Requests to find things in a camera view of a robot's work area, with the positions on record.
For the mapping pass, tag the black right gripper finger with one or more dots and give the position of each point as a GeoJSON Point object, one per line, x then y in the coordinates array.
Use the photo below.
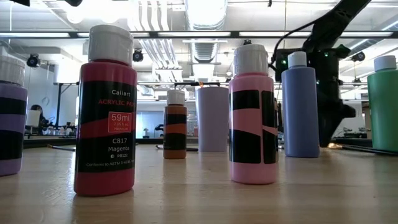
{"type": "Point", "coordinates": [328, 127]}

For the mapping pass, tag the large blue paint bottle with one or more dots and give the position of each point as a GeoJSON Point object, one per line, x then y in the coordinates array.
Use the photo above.
{"type": "Point", "coordinates": [300, 112]}

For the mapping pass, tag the thin black paintbrush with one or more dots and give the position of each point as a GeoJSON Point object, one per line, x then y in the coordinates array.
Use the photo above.
{"type": "Point", "coordinates": [357, 148]}
{"type": "Point", "coordinates": [192, 149]}
{"type": "Point", "coordinates": [60, 147]}

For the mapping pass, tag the large green paint bottle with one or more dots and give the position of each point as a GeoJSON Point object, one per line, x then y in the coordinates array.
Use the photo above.
{"type": "Point", "coordinates": [384, 109]}

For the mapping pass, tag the lilac plastic cup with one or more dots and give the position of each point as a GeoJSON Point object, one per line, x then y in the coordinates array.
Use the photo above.
{"type": "Point", "coordinates": [213, 121]}

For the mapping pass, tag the orange-tipped paintbrush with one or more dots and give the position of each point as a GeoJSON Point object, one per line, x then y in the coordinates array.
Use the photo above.
{"type": "Point", "coordinates": [200, 84]}

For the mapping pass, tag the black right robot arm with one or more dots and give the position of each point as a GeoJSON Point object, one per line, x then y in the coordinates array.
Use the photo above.
{"type": "Point", "coordinates": [335, 21]}

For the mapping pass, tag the small pink paint bottle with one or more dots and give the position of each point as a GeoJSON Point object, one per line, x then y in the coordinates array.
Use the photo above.
{"type": "Point", "coordinates": [248, 119]}

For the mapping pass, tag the small purple paint bottle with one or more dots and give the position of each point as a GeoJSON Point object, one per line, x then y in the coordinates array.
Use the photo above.
{"type": "Point", "coordinates": [12, 123]}

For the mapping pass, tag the small brown paint bottle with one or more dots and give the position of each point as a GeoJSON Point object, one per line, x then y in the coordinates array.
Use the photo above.
{"type": "Point", "coordinates": [175, 129]}

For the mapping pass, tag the small magenta paint bottle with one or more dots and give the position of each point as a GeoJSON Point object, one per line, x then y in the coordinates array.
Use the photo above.
{"type": "Point", "coordinates": [105, 183]}

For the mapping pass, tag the black ceiling spotlight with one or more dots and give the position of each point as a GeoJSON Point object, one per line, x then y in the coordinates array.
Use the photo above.
{"type": "Point", "coordinates": [32, 60]}
{"type": "Point", "coordinates": [359, 56]}
{"type": "Point", "coordinates": [137, 55]}

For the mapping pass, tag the person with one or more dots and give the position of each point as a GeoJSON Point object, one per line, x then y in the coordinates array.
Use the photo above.
{"type": "Point", "coordinates": [37, 116]}

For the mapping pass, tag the silver ventilation duct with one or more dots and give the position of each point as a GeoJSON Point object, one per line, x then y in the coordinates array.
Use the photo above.
{"type": "Point", "coordinates": [205, 12]}

